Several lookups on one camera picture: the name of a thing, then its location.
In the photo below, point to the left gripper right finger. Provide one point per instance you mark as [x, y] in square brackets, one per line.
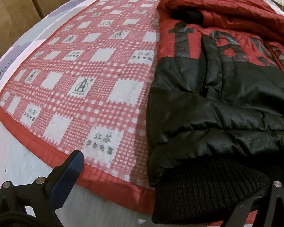
[270, 208]

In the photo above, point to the pastel checkered bed quilt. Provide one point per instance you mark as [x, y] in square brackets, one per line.
[49, 28]

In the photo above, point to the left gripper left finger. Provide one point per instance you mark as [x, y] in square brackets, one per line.
[35, 204]

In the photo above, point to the red and black jacket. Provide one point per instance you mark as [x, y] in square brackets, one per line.
[215, 112]

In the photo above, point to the red checkered mat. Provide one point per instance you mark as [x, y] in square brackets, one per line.
[85, 75]

